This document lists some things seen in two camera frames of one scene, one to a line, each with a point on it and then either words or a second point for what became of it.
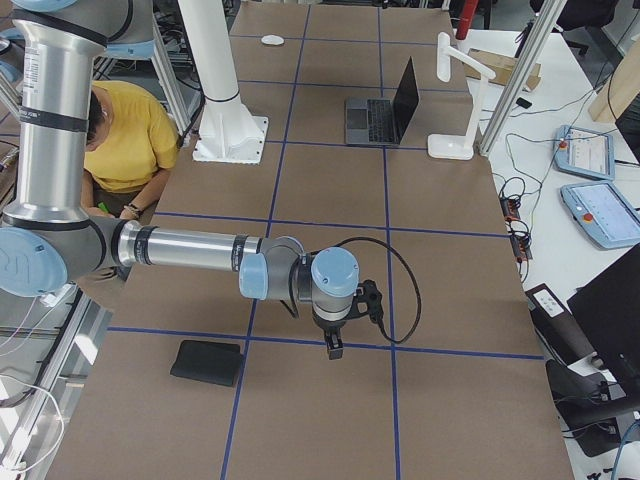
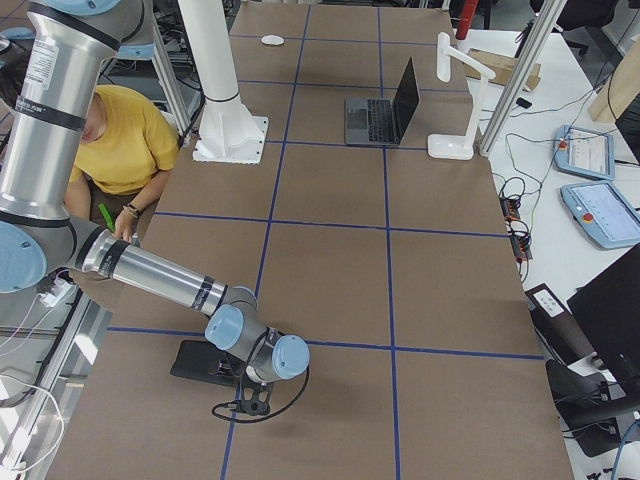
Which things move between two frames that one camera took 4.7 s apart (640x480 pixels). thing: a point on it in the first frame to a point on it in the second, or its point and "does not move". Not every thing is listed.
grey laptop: (383, 122) does not move
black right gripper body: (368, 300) to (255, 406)
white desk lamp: (457, 147) does not move
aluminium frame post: (525, 69) does not move
